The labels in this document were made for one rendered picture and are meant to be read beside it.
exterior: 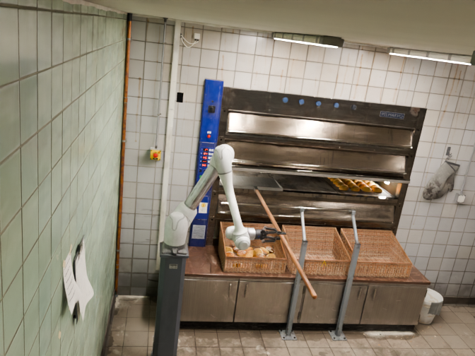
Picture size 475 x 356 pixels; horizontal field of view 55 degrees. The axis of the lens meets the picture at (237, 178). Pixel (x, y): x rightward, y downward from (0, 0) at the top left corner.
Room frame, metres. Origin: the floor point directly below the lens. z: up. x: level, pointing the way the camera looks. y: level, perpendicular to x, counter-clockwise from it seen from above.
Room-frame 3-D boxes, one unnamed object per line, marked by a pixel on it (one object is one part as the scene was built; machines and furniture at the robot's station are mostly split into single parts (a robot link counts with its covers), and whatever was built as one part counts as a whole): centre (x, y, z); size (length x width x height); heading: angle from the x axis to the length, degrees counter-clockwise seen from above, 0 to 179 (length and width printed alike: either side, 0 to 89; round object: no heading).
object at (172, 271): (3.05, 0.39, 0.50); 0.21 x 0.21 x 1.00; 12
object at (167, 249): (3.03, 0.39, 1.03); 0.22 x 0.18 x 0.06; 12
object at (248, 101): (4.24, -0.72, 1.99); 1.80 x 0.08 x 0.21; 101
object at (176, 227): (3.06, 0.39, 1.17); 0.18 x 0.16 x 0.22; 178
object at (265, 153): (4.22, -0.73, 1.54); 1.79 x 0.11 x 0.19; 101
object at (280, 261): (3.84, -0.21, 0.72); 0.56 x 0.49 x 0.28; 102
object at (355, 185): (4.76, -1.22, 1.21); 0.61 x 0.48 x 0.06; 11
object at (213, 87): (4.94, 0.48, 1.07); 1.93 x 0.16 x 2.15; 11
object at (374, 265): (4.07, -1.39, 0.72); 0.56 x 0.49 x 0.28; 102
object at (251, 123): (4.22, -0.73, 1.80); 1.79 x 0.11 x 0.19; 101
